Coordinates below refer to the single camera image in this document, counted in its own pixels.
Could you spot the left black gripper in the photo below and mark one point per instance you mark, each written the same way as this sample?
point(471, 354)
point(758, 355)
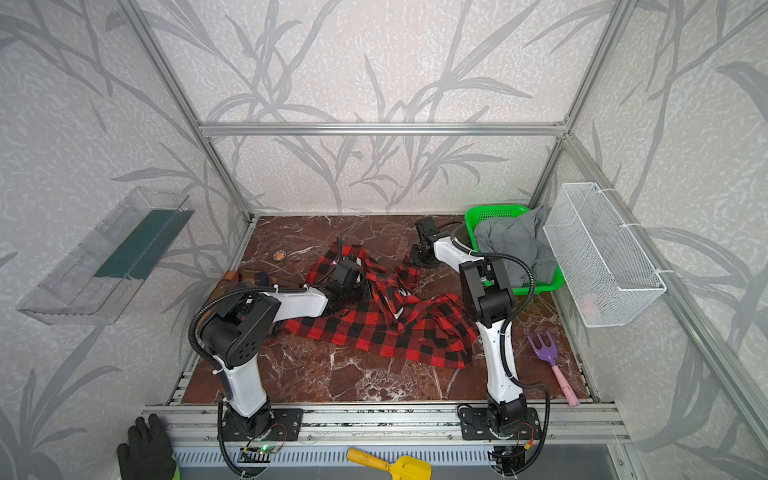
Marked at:
point(354, 282)

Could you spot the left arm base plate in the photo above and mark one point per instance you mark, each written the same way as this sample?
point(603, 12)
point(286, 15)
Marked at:
point(282, 424)

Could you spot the green plastic basket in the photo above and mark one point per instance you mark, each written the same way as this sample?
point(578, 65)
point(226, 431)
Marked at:
point(498, 213)

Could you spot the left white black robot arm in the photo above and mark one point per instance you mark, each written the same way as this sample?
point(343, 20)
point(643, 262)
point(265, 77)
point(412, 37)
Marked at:
point(228, 332)

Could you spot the pink object in wire basket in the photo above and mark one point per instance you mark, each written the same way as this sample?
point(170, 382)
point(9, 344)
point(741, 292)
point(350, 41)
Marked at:
point(589, 307)

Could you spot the yellow toy shovel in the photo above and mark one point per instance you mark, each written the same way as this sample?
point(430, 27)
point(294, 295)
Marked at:
point(404, 468)

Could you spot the aluminium front rail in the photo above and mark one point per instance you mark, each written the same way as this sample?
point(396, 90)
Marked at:
point(437, 423)

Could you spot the clear plastic wall tray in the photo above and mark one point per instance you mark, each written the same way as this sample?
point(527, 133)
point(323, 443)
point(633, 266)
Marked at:
point(95, 282)

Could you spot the purple pink toy fork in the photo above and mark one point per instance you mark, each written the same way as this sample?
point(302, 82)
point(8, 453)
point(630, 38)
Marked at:
point(545, 349)

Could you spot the black glove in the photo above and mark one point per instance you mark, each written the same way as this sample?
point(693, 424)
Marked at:
point(148, 454)

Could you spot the red black plaid shirt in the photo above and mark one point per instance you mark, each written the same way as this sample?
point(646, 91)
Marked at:
point(393, 322)

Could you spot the aluminium frame crossbar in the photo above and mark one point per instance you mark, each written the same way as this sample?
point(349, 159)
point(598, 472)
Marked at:
point(219, 129)

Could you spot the grey long sleeve shirt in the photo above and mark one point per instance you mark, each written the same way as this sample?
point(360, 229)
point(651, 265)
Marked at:
point(519, 246)

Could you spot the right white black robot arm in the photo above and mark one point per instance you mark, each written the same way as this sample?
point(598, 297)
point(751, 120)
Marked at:
point(490, 301)

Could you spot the folded brown plaid shirt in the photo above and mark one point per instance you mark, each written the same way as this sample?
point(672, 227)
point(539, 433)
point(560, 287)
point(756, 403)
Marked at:
point(235, 279)

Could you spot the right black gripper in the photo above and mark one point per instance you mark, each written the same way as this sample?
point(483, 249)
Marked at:
point(422, 255)

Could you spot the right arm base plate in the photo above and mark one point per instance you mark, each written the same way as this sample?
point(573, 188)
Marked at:
point(475, 425)

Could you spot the white wire mesh basket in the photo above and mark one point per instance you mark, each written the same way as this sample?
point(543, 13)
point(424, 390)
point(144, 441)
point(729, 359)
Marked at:
point(598, 253)

